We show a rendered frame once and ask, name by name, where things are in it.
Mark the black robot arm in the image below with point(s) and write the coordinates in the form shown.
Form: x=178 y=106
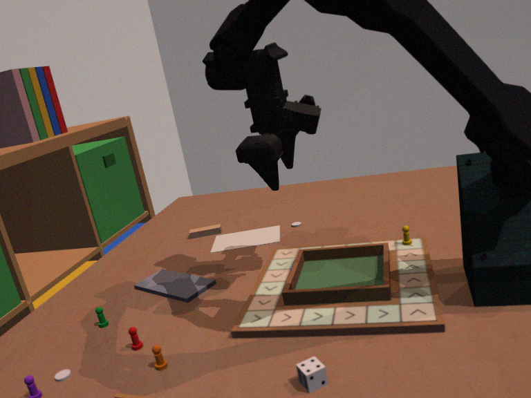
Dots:
x=500 y=113

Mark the white die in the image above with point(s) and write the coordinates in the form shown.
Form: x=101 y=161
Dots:
x=312 y=374

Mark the red pawn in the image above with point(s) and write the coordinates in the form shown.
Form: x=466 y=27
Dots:
x=137 y=345

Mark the orange game pawn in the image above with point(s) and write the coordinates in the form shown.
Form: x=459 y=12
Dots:
x=160 y=364

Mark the green game pawn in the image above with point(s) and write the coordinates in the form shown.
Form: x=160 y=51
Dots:
x=103 y=322

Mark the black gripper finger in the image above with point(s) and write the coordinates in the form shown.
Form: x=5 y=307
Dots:
x=288 y=146
x=268 y=171

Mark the yellow game pawn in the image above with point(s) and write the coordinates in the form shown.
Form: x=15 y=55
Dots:
x=406 y=240

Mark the purple game pawn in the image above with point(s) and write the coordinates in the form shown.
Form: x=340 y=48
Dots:
x=34 y=392

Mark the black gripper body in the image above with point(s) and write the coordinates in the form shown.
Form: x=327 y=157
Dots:
x=266 y=146

